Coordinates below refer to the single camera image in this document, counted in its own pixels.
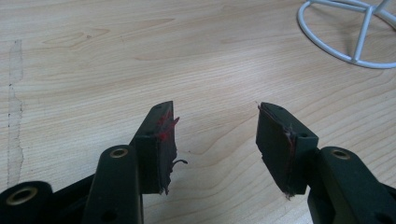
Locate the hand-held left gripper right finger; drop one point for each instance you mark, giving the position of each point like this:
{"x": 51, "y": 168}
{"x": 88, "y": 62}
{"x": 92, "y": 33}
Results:
{"x": 274, "y": 146}

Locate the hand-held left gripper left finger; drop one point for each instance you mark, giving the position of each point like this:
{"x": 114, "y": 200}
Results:
{"x": 152, "y": 161}

